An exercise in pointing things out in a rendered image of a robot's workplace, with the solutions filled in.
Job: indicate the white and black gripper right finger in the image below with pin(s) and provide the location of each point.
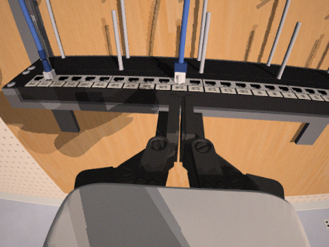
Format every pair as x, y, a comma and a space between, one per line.
211, 170

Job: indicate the blue patch cord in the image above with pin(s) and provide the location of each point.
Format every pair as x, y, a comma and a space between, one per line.
43, 55

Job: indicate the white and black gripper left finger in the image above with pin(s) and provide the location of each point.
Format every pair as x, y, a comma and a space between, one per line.
150, 166

